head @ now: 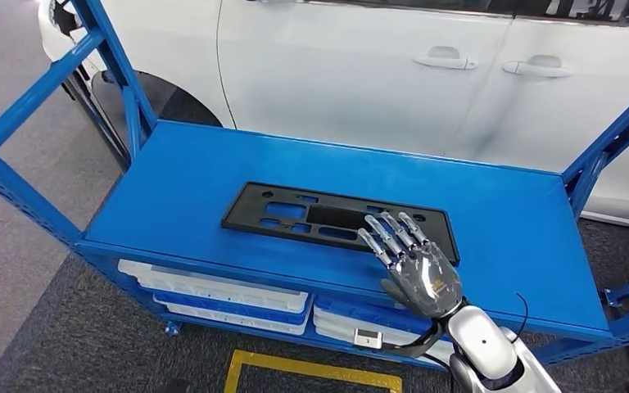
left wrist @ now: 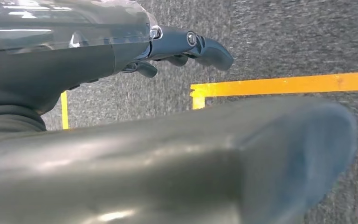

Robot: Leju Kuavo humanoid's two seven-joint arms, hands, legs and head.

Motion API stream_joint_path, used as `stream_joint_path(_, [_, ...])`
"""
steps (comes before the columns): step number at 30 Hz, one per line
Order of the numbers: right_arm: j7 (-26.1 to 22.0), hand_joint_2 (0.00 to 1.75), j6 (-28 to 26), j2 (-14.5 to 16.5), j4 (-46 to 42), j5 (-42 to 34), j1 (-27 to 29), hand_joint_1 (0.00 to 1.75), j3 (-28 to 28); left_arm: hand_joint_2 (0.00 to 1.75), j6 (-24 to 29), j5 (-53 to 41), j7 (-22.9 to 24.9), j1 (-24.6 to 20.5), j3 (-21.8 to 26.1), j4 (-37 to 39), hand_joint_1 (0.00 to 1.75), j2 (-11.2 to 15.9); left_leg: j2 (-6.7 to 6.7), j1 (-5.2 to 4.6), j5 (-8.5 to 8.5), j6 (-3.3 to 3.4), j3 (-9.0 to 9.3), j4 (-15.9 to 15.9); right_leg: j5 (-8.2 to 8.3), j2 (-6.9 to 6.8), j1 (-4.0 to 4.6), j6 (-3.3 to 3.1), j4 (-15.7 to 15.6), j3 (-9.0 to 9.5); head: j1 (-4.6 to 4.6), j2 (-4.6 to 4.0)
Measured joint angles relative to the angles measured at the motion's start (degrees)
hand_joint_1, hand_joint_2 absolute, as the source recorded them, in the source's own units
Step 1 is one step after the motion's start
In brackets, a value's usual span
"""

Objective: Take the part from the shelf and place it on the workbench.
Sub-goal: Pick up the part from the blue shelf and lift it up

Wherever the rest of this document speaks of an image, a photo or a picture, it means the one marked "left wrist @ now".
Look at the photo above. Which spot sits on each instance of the yellow tape square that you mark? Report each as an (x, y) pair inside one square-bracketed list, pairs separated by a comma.
[(259, 85)]

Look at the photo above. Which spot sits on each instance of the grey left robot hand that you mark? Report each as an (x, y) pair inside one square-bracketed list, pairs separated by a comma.
[(58, 61)]

